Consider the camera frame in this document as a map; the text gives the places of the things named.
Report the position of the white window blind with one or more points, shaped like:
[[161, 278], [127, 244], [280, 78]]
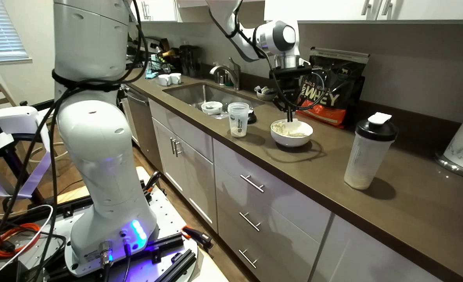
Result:
[[1, 32]]

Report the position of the black whey protein bag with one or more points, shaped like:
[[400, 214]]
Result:
[[341, 99]]

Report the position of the shaker bottle with black lid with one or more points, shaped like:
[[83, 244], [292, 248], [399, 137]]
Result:
[[364, 162]]

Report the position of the clear open shaker bottle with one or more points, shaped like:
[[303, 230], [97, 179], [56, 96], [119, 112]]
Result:
[[238, 128]]

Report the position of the grey lower kitchen cabinets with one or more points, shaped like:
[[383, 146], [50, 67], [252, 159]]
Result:
[[283, 220]]

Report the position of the teal glass jar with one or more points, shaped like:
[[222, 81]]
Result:
[[153, 68]]

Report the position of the black aluminium rail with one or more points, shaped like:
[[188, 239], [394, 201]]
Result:
[[166, 244], [177, 267]]

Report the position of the chrome sink faucet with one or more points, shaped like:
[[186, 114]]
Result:
[[233, 79]]

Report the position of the white upper kitchen cabinets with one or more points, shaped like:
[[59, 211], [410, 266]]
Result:
[[424, 9]]

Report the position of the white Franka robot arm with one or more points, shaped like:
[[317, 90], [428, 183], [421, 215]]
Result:
[[100, 157]]

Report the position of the perforated metal robot table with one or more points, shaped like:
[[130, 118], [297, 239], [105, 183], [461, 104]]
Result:
[[173, 214]]

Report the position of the stainless dishwasher front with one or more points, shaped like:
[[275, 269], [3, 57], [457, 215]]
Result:
[[142, 126]]

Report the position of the loose black shaker lid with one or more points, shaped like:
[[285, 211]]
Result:
[[252, 120]]

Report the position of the white round container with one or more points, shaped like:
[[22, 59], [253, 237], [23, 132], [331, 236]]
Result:
[[211, 109]]

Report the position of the black coffee maker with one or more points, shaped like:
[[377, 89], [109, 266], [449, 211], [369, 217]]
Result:
[[189, 62]]

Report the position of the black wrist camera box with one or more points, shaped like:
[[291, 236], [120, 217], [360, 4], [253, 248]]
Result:
[[291, 73]]

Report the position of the white ceramic bowl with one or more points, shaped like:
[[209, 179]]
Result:
[[291, 142]]

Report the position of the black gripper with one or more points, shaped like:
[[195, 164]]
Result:
[[291, 92]]

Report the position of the small white mug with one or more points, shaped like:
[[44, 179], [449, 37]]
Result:
[[175, 79], [163, 81]]

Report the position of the beige protein powder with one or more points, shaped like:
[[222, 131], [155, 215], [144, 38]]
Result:
[[302, 129]]

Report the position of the black orange clamp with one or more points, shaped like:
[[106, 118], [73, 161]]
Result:
[[197, 236], [150, 183]]

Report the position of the light wood board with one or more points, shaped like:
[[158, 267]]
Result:
[[72, 195]]

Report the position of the stainless steel sink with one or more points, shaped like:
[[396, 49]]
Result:
[[189, 95]]

